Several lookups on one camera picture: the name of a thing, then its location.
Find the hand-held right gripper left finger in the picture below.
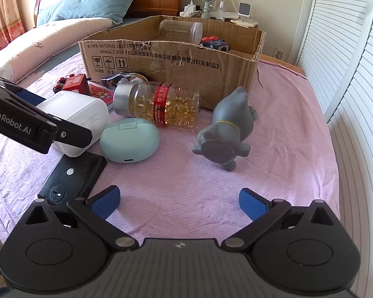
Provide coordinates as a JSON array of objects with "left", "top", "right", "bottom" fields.
[{"left": 25, "top": 185, "right": 137, "bottom": 251}]

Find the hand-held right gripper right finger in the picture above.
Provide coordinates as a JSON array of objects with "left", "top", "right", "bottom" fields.
[{"left": 222, "top": 188, "right": 342, "bottom": 251}]

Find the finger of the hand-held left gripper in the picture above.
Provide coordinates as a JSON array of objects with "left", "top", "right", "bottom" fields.
[
  {"left": 0, "top": 72, "right": 60, "bottom": 125},
  {"left": 51, "top": 118, "right": 93, "bottom": 147}
]

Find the white plastic box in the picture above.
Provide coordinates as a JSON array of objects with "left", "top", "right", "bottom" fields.
[{"left": 36, "top": 91, "right": 111, "bottom": 158}]

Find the black device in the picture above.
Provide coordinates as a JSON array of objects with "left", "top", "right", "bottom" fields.
[{"left": 37, "top": 153, "right": 108, "bottom": 207}]

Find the red toy car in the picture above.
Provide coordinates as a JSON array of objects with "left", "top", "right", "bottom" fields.
[{"left": 53, "top": 73, "right": 92, "bottom": 95}]

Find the red packet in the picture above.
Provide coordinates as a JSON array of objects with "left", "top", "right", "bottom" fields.
[{"left": 89, "top": 82, "right": 115, "bottom": 113}]

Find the mint green earbud case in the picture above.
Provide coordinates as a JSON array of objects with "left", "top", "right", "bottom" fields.
[{"left": 99, "top": 117, "right": 160, "bottom": 163}]

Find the grey dog figurine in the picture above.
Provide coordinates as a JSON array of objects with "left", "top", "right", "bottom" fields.
[{"left": 192, "top": 86, "right": 258, "bottom": 172}]

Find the clear capsule bottle silver cap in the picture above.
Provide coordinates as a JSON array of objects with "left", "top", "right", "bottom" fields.
[{"left": 113, "top": 81, "right": 202, "bottom": 128}]

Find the brown cardboard box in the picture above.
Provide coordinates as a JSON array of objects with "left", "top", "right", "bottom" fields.
[{"left": 78, "top": 15, "right": 266, "bottom": 111}]

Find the cream pillow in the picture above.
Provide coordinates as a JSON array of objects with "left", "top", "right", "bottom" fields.
[{"left": 0, "top": 17, "right": 119, "bottom": 83}]

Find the small blue silver toy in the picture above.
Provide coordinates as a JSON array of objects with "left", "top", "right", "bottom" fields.
[{"left": 100, "top": 72, "right": 148, "bottom": 89}]

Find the pink blanket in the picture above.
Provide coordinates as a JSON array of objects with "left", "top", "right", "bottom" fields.
[{"left": 0, "top": 48, "right": 341, "bottom": 255}]

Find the white louvred door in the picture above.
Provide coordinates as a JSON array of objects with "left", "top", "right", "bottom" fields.
[
  {"left": 326, "top": 0, "right": 373, "bottom": 289},
  {"left": 294, "top": 0, "right": 373, "bottom": 125}
]

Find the blue pillow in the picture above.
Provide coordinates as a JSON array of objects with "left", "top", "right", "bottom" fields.
[{"left": 37, "top": 0, "right": 143, "bottom": 27}]

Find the clear plastic jar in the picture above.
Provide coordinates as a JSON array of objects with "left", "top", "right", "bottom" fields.
[{"left": 159, "top": 19, "right": 203, "bottom": 45}]

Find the dark blue cube toy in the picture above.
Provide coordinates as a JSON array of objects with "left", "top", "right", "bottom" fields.
[{"left": 200, "top": 36, "right": 230, "bottom": 53}]

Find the white power strip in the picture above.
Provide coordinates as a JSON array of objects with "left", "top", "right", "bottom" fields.
[{"left": 180, "top": 0, "right": 202, "bottom": 17}]

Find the small white display stand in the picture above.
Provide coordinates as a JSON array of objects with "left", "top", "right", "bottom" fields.
[{"left": 238, "top": 1, "right": 250, "bottom": 22}]

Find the wooden bed frame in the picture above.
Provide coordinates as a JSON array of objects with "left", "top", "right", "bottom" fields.
[{"left": 259, "top": 54, "right": 308, "bottom": 78}]

